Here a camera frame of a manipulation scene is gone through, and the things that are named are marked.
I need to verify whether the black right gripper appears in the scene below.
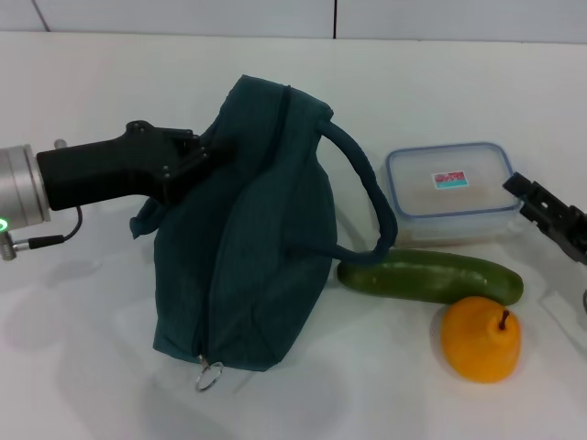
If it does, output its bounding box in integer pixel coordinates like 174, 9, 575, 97
502, 171, 587, 266

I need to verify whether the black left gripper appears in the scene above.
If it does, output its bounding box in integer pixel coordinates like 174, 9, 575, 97
36, 120, 240, 213

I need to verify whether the clear blue-rimmed plastic food container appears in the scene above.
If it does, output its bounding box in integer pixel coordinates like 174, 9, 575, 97
383, 140, 525, 247

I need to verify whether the dark teal insulated lunch bag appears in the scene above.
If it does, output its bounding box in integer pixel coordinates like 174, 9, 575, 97
129, 73, 398, 373

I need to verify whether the green cucumber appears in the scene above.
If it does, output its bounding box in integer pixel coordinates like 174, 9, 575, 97
338, 248, 525, 307

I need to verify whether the orange-yellow pear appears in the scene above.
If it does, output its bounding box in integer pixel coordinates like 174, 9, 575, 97
440, 295, 523, 384

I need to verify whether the metal zipper pull ring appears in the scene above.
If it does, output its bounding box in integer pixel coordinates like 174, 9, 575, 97
194, 359, 226, 394

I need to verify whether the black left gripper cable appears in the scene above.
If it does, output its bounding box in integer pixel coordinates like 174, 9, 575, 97
27, 204, 84, 251

